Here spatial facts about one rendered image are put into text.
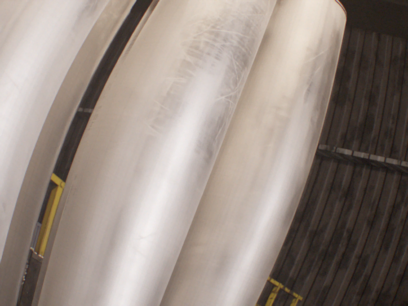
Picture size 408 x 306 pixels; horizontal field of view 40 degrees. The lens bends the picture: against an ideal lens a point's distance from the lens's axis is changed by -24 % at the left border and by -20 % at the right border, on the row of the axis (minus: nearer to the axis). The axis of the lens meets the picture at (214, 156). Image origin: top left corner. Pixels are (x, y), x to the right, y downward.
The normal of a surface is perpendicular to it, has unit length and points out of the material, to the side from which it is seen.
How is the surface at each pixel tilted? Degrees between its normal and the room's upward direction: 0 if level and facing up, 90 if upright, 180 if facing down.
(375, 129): 90
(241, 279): 90
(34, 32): 90
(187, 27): 90
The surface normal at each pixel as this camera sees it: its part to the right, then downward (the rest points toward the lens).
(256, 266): 0.62, -0.02
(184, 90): 0.36, -0.15
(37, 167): 0.80, 0.12
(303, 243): -0.42, -0.42
